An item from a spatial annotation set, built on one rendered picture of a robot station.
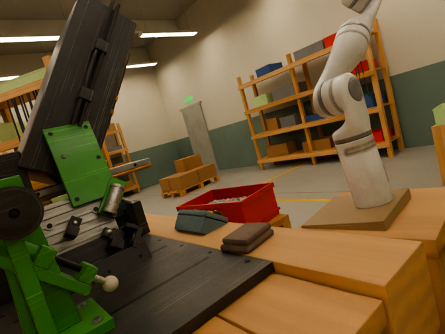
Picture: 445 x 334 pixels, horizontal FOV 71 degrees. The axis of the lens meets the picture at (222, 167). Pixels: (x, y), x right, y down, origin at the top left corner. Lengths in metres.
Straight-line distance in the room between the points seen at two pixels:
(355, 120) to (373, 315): 0.47
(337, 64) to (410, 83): 5.16
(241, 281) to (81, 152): 0.53
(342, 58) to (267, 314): 0.67
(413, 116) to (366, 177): 5.30
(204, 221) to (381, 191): 0.44
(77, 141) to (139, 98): 10.21
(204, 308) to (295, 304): 0.14
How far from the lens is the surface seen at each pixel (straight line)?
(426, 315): 0.61
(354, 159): 0.82
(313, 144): 6.43
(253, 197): 1.05
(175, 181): 6.92
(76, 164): 0.87
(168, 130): 11.29
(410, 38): 6.05
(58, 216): 0.85
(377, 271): 0.52
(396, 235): 0.74
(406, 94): 6.09
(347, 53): 0.94
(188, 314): 0.52
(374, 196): 0.84
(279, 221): 1.12
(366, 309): 0.48
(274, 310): 0.51
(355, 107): 0.81
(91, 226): 0.85
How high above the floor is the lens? 1.15
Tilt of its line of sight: 6 degrees down
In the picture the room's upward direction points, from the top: 16 degrees counter-clockwise
